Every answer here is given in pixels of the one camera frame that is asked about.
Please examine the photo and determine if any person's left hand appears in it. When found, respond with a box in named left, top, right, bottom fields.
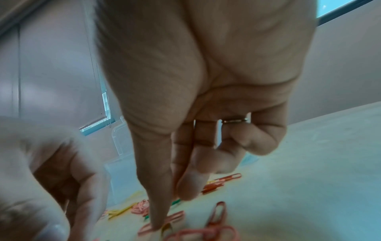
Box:
left=0, top=116, right=110, bottom=241

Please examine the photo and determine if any pile of coloured paper clips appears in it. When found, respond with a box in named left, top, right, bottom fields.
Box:
left=92, top=173, right=242, bottom=241

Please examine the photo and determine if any person's right hand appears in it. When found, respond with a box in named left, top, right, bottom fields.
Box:
left=93, top=0, right=318, bottom=233

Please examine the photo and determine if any teal framed window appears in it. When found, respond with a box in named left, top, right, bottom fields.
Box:
left=315, top=0, right=373, bottom=19

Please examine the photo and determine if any clear plastic compartment box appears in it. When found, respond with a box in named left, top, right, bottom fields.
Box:
left=104, top=115, right=260, bottom=205

